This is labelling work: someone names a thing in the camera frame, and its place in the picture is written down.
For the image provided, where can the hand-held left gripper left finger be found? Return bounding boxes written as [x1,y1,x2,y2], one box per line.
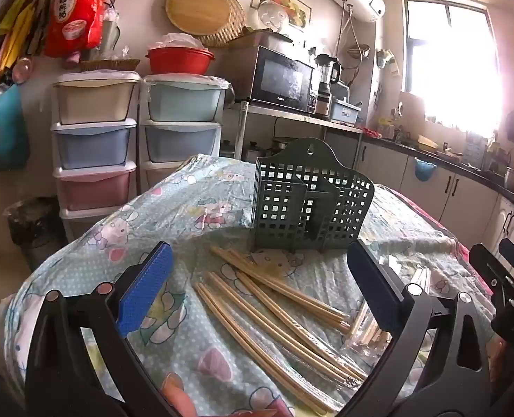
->
[24,242,175,417]

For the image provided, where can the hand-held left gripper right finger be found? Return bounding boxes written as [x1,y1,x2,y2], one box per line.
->
[346,240,497,417]

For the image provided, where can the group of wooden chopsticks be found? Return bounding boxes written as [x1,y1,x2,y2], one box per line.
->
[193,245,436,415]

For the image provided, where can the green plastic utensil basket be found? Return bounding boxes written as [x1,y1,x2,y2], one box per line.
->
[249,138,376,253]

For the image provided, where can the white kitchen cabinets with counter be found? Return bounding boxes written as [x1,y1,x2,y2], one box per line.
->
[361,132,514,265]

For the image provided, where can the cartoon printed tablecloth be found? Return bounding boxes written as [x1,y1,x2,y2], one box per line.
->
[0,153,499,417]

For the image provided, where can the blue hanging cabinet bin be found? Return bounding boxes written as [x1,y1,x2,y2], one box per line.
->
[414,157,439,182]

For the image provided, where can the black trash bin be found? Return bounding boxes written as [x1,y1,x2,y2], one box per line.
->
[4,197,66,271]

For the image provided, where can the plastic drawer tower blue top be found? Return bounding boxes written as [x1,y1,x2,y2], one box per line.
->
[140,74,232,193]

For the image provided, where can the plastic drawer tower beige top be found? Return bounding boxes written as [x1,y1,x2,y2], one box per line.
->
[50,72,139,240]

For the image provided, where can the blue dish rack box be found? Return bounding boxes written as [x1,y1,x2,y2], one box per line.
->
[329,96,363,126]

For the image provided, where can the metal shelf rack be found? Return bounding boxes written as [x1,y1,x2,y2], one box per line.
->
[222,100,364,162]

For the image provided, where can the window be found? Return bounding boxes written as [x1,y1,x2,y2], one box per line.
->
[402,0,503,132]

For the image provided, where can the black blender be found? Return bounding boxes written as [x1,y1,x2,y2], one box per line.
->
[315,53,343,116]

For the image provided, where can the blue hanging bag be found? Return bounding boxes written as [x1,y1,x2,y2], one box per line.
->
[0,83,31,169]

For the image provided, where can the wicker basket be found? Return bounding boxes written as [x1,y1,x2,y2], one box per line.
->
[80,58,140,74]

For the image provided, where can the red plastic basin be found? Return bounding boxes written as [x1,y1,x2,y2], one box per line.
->
[146,46,216,75]

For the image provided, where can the black microwave oven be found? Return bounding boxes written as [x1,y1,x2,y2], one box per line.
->
[240,46,318,112]

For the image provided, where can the white plastic bag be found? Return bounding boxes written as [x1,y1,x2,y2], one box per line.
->
[156,32,206,49]

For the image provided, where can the box on microwave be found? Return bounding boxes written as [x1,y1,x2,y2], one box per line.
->
[228,30,295,51]

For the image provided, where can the round ribbed bamboo mat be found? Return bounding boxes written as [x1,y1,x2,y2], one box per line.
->
[205,0,246,48]

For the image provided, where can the red printed shopping bag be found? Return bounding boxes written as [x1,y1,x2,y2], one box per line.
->
[44,0,107,58]

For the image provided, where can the round bamboo tray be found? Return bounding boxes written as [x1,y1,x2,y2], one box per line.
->
[166,0,232,35]

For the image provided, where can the white plastic food cover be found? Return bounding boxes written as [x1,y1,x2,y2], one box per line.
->
[257,0,289,32]

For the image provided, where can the yellow hanging cloths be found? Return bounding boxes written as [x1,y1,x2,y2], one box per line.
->
[0,0,39,38]

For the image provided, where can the white wall holder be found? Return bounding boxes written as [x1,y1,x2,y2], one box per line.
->
[376,48,399,75]

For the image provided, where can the fruit wall poster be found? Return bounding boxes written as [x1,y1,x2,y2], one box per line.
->
[250,0,312,31]

